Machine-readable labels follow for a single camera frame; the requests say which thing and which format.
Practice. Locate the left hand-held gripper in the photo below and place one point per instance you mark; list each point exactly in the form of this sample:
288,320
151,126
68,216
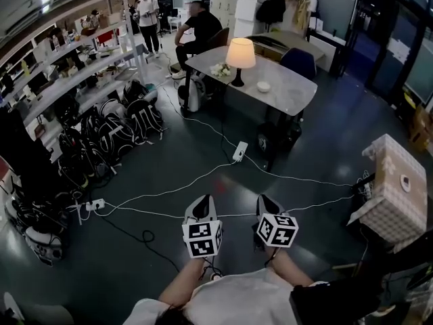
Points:
203,239

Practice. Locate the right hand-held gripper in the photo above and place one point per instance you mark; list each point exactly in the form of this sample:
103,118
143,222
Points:
275,230

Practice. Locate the lamp with cream shade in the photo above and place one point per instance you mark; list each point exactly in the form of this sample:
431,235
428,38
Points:
240,53

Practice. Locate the person's left forearm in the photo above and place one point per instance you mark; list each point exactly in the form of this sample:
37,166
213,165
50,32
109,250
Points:
182,283

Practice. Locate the person's right forearm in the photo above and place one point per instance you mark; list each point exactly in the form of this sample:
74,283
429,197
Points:
287,266

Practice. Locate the person's white shirt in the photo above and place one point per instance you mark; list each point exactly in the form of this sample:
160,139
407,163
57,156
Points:
236,300

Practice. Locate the white power strip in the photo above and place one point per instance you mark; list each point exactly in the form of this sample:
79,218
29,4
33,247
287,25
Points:
240,150
95,204

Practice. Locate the person's black bag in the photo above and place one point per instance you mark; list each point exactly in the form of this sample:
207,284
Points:
335,300

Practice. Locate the box under patterned cloth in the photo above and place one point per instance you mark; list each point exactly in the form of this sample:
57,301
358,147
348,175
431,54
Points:
392,195

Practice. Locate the small white round device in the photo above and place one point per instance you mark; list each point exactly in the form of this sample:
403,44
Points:
406,183

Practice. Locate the row of black backpacks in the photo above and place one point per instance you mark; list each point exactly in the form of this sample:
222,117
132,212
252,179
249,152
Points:
115,130

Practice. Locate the white bowl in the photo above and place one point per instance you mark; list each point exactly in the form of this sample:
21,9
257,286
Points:
263,86

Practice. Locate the white rounded appliance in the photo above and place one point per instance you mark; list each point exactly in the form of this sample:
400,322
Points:
193,93

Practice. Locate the grey marble table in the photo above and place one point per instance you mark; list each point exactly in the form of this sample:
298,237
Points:
280,83

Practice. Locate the white and black device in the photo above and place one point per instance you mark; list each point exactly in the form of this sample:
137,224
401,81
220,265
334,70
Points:
44,247

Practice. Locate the dark blue chair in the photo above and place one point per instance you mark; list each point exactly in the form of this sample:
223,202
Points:
299,63

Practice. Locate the white flower bunch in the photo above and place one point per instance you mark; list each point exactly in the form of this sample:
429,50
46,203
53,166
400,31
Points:
220,69

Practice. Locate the cardboard boxes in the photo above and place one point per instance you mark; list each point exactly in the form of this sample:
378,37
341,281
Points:
421,127

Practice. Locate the beige desk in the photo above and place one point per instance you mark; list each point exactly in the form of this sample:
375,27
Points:
304,44

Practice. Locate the brown chair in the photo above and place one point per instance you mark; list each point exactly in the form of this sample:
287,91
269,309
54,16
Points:
220,37

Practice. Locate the white shelving unit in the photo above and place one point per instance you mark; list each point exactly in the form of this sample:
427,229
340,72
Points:
88,63

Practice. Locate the stack of white boxes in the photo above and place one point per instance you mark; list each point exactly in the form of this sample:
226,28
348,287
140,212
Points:
246,17

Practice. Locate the white stool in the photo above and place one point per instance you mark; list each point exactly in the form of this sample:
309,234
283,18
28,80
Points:
174,21

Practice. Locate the black hanging jacket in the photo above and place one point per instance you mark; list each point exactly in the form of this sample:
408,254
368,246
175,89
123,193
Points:
271,9

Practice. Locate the yellow hanging garment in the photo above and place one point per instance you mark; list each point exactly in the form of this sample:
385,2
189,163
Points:
302,10

